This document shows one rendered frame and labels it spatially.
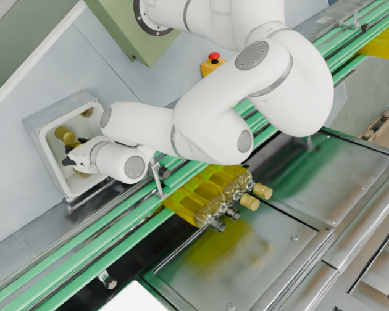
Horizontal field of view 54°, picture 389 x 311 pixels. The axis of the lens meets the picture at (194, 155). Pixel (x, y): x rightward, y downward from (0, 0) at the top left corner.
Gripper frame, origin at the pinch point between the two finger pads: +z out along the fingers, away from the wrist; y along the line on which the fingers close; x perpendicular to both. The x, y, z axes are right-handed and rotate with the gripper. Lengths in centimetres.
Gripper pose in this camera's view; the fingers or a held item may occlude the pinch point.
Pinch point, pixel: (77, 147)
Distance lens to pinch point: 104.9
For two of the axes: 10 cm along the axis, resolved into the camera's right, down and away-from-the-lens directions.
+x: -2.9, -8.5, -4.3
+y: 7.1, -5.0, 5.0
